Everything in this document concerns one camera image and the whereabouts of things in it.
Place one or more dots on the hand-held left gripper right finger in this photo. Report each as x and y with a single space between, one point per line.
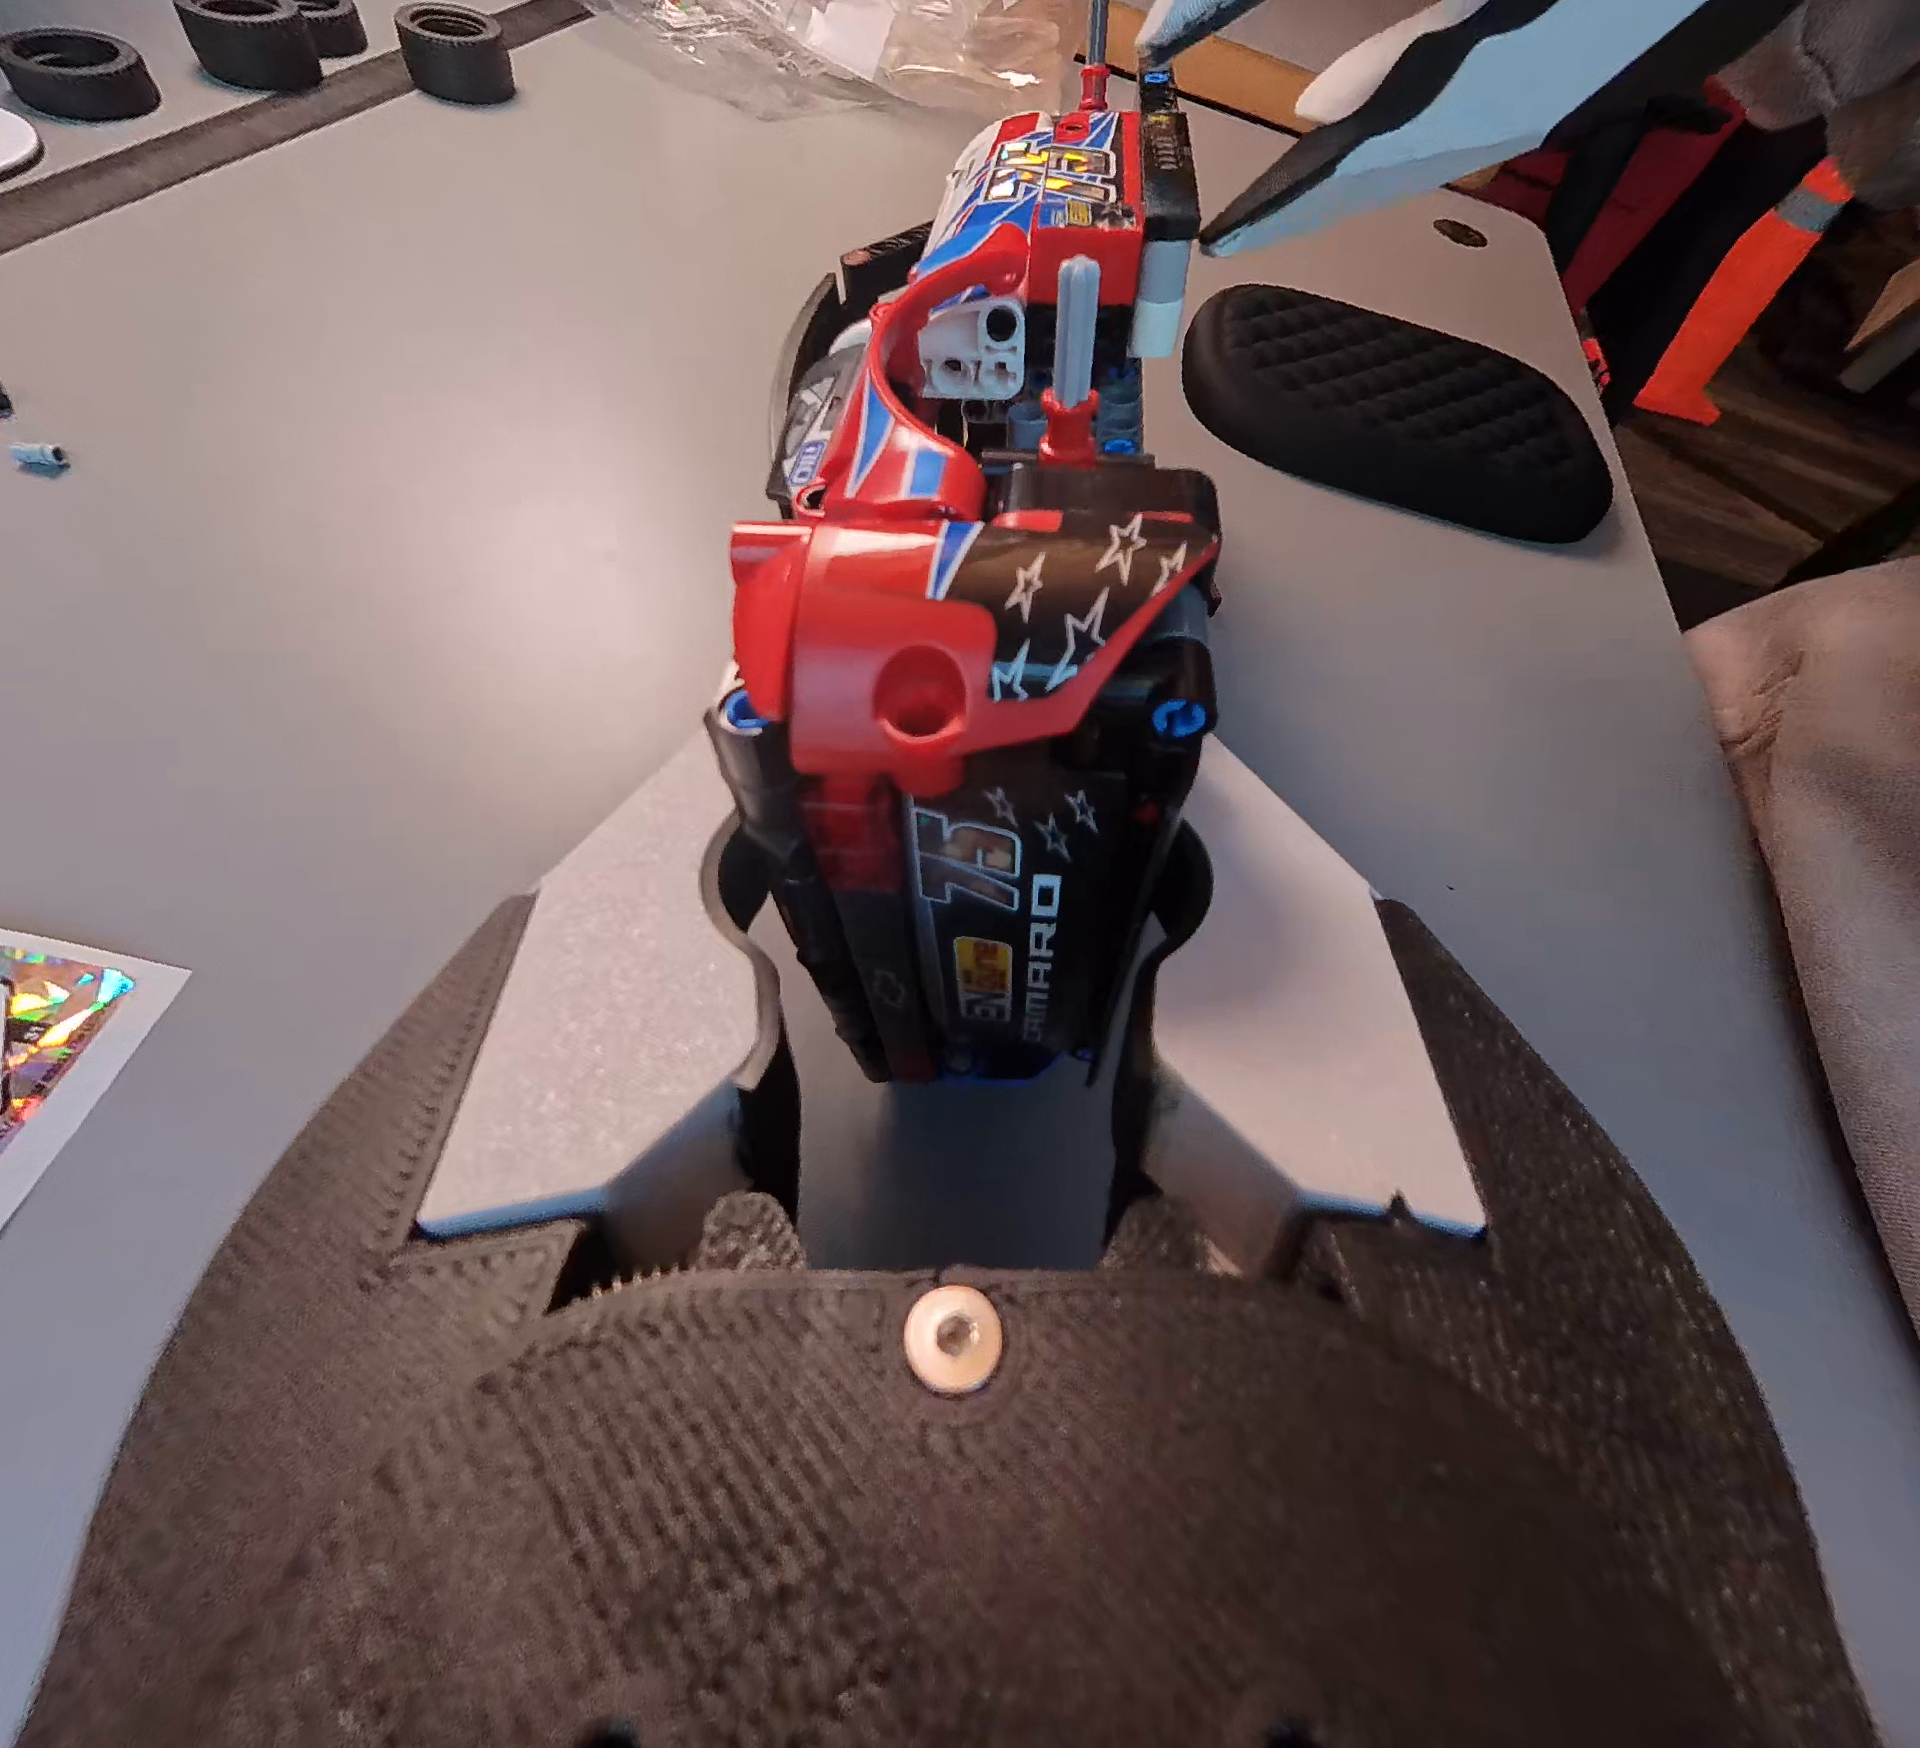
1323 1057

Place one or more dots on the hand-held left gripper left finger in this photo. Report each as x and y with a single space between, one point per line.
602 1057

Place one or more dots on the red blue lego car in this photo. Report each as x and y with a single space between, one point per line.
959 670

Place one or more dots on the person's right forearm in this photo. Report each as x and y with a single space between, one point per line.
1860 9

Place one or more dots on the grey small lego pin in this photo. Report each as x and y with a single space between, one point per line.
41 456

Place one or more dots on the black lego tire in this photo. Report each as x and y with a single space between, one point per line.
454 62
76 77
249 39
336 21

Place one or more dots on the red office chair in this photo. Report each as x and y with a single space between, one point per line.
1651 205

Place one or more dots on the black desk grommet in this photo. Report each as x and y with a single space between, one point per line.
1462 230

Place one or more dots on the orange traffic cone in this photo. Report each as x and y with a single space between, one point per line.
1743 291

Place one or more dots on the holographic sticker sheet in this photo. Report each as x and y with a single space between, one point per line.
58 1029

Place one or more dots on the white book stand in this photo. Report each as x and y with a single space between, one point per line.
16 146

